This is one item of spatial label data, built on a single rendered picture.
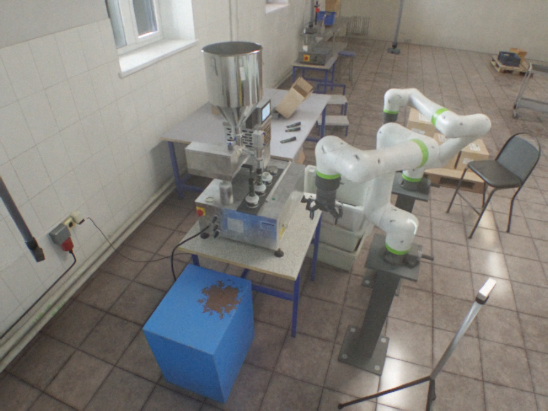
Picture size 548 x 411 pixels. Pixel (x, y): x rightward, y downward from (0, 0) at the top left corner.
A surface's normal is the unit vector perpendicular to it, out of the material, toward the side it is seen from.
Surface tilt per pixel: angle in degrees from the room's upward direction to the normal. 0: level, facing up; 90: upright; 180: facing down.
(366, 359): 0
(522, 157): 77
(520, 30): 90
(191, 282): 0
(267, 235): 90
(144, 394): 0
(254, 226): 90
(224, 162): 90
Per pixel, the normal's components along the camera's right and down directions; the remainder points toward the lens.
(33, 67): 0.95, 0.20
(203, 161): -0.33, 0.58
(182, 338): 0.00, -0.79
